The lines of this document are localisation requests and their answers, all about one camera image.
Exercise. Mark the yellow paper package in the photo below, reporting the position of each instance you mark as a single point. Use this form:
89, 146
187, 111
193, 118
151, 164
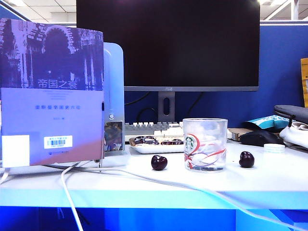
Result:
304, 81

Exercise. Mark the white and grey keyboard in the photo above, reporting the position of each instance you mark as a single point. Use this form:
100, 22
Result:
149, 126

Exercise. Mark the small white round lid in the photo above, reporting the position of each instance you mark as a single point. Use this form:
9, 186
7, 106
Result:
273, 147

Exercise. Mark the dark red cherry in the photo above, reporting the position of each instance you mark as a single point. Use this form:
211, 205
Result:
246, 159
158, 162

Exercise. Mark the white plate of cherries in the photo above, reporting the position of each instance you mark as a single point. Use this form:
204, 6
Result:
156, 146

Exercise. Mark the black computer monitor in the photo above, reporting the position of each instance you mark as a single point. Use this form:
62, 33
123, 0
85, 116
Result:
168, 43

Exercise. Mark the white cloth bag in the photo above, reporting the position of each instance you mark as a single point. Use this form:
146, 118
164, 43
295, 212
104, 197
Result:
297, 136

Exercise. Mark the brown cardboard box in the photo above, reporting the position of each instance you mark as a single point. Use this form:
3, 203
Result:
237, 133

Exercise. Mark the purple Chinese history book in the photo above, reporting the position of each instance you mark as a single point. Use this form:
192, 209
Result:
51, 113

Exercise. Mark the grey monitor stand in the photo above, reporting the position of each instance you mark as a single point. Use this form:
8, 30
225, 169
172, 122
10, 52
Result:
166, 106

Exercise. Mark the clear Starbucks glass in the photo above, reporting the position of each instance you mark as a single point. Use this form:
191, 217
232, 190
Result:
205, 144

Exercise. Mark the teal snack packet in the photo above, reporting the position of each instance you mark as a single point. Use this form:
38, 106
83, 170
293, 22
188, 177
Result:
264, 121

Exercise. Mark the black computer mouse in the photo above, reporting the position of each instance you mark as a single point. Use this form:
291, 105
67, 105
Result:
261, 138

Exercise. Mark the small colourful picture card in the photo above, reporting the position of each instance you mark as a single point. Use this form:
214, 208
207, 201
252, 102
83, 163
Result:
113, 136

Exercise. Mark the grey fabric pouch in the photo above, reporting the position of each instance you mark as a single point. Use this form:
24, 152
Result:
292, 112

